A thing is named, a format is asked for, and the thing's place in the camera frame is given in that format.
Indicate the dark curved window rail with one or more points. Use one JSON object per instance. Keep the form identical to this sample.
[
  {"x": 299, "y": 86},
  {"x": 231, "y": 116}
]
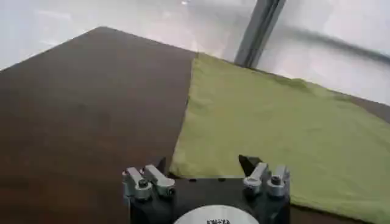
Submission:
[{"x": 335, "y": 42}]

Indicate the green shirt with print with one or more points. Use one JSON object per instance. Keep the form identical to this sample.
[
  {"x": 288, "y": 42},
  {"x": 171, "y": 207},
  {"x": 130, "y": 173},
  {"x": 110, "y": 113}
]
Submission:
[{"x": 274, "y": 128}]

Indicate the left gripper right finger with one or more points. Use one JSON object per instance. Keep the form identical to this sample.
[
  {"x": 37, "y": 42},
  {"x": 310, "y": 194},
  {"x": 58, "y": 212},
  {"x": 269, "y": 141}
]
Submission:
[{"x": 259, "y": 176}]

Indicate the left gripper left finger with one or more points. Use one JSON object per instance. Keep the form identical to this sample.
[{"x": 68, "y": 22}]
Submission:
[{"x": 158, "y": 182}]

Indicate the grey vertical window post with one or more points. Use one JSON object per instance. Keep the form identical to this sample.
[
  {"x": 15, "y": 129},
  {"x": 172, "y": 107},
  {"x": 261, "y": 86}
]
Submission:
[{"x": 259, "y": 30}]

